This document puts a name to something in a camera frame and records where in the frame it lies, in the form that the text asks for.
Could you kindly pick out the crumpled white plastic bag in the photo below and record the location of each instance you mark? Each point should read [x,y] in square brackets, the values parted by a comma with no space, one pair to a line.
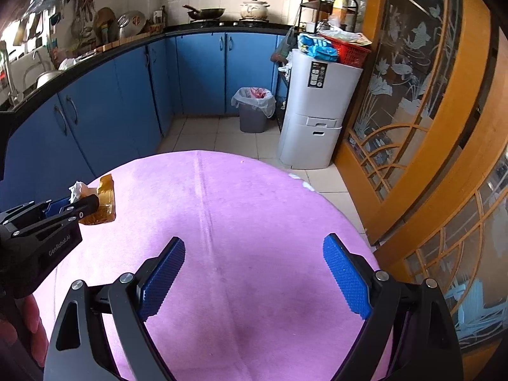
[337,33]

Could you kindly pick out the blue base cabinets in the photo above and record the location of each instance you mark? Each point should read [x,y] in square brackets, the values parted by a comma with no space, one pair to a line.
[119,87]

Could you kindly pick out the wooden etched glass door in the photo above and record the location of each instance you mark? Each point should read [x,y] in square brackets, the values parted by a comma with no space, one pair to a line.
[401,260]
[468,67]

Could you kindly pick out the white clay pot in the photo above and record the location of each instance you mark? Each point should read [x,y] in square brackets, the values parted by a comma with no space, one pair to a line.
[254,10]

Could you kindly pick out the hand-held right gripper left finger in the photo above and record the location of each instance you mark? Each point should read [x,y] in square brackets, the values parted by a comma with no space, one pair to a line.
[164,278]

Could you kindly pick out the white plastic storage cabinet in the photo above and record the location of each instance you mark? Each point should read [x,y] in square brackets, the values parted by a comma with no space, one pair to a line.
[317,143]

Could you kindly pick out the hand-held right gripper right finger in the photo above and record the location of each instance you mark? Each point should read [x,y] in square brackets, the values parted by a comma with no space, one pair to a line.
[345,278]

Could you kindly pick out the red plastic basket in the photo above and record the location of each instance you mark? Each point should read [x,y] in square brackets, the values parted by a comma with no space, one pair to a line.
[349,53]

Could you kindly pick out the black wok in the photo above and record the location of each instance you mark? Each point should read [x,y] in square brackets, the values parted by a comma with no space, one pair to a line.
[206,13]

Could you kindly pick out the person's left hand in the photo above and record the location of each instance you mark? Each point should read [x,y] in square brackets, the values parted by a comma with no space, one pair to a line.
[33,325]

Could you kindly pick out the steel pot lid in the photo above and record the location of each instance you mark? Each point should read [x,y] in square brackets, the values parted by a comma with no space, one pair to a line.
[133,22]

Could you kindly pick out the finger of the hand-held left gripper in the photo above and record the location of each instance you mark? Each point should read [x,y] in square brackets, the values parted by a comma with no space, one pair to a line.
[59,205]
[85,206]

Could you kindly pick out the steel sink faucet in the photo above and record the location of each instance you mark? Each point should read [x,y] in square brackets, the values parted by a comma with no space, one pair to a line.
[10,83]

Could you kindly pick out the pink tablecloth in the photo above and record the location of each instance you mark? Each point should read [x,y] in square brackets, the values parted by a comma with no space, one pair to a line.
[238,226]

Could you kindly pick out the round wooden board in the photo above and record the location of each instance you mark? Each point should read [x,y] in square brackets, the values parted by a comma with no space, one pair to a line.
[104,20]

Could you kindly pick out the yellow bottle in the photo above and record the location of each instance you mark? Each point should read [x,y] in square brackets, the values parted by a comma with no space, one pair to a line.
[340,6]

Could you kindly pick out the blue snack packet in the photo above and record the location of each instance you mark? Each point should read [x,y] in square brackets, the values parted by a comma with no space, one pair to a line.
[317,49]

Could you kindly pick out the black metal rack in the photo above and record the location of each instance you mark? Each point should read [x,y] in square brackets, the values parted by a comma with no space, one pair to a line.
[282,87]

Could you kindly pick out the light blue plastic chair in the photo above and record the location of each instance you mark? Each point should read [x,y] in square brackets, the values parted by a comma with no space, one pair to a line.
[472,305]

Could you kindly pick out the white tissue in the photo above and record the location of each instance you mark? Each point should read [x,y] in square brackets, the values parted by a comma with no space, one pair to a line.
[77,190]

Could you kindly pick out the grey waste bin white liner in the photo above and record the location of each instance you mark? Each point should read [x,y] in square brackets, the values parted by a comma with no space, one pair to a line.
[252,121]

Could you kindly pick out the clear amber packet with tissue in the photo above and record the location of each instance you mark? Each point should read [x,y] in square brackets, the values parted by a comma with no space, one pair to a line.
[105,202]

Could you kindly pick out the hanging patterned plastic bag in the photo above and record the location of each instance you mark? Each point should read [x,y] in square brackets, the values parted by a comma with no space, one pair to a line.
[283,45]

